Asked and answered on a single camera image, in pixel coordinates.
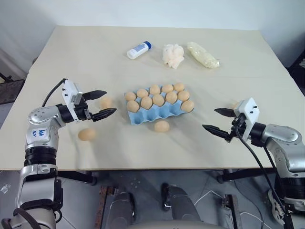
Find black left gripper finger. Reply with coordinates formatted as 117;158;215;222
83;90;107;101
91;107;117;123

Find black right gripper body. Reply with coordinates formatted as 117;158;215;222
226;114;247;144

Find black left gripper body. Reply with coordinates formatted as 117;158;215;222
74;94;94;122

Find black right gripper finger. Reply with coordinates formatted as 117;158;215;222
202;124;233;142
214;107;237;118

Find blue egg tray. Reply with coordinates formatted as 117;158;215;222
123;88;195;125

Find white bottle with blue cap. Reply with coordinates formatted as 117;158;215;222
126;41;153;59

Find clear yellowish plastic packet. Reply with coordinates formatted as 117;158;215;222
186;42;221;70

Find black box beside table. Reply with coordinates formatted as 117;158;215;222
0;78;26;104

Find crumpled white plastic bag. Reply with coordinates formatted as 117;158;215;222
162;43;186;70

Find dark rounded grey shape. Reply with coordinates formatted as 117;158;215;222
161;183;201;222
111;191;137;228

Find dark shelf with papers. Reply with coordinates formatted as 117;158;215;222
286;46;305;97

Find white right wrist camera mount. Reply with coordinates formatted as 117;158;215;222
233;97;260;142

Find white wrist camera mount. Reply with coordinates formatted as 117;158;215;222
233;97;260;142
61;80;84;122

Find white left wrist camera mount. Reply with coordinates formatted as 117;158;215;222
61;80;84;122

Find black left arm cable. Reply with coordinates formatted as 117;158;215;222
42;78;66;107

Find black table frame bar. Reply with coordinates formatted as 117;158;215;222
56;170;99;186
217;167;278;184

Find white floor cable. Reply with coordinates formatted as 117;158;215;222
193;189;264;229

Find white ribbed cable sleeve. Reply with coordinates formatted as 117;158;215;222
268;189;285;226

